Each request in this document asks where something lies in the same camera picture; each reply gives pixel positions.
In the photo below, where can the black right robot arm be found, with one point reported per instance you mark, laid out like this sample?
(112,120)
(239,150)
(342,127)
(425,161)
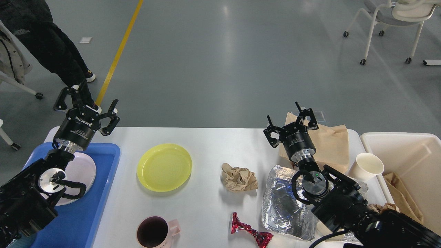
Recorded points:
(335,197)

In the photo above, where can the crumpled brown paper right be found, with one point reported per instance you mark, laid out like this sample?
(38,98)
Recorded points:
(381,208)

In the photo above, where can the red foil wrapper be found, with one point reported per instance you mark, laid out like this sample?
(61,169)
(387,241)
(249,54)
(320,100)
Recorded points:
(262,239)

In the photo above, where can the white chair base right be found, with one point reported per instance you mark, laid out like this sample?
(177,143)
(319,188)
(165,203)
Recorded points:
(432,62)

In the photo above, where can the yellow plastic plate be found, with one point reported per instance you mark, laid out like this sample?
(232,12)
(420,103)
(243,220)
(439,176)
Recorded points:
(164,167)

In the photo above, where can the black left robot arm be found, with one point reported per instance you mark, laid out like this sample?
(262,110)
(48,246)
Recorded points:
(28,200)

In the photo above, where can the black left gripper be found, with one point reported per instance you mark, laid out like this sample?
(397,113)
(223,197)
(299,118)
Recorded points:
(81,122)

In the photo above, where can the white office chair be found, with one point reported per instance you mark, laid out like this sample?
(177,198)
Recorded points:
(395,13)

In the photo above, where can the brown paper in bin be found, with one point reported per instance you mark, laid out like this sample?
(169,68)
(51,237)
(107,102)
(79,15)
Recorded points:
(402,198)

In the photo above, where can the pink ceramic mug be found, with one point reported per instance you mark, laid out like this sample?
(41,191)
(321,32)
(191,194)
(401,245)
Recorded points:
(156,232)

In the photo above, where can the upright white paper cup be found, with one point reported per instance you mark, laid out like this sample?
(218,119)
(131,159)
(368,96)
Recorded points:
(365,167)

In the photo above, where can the person in black trousers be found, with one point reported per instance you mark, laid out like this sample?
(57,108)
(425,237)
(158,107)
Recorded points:
(31,22)

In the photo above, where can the lying white paper cup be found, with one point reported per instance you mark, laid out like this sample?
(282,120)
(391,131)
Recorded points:
(324,230)

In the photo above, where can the blue plastic tray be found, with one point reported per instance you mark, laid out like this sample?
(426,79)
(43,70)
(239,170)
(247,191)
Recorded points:
(77,223)

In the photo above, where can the brown paper bag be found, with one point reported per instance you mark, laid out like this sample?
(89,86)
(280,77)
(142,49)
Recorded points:
(332,148)

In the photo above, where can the crumpled brown paper ball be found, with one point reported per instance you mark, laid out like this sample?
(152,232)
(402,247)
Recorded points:
(237,179)

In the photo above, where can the beige plastic bin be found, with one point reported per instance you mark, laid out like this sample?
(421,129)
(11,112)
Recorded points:
(416,159)

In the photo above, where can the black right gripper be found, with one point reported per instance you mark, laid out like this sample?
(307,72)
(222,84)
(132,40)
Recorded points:
(295,140)

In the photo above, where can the chair with beige coat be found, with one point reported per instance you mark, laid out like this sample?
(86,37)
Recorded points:
(13,64)

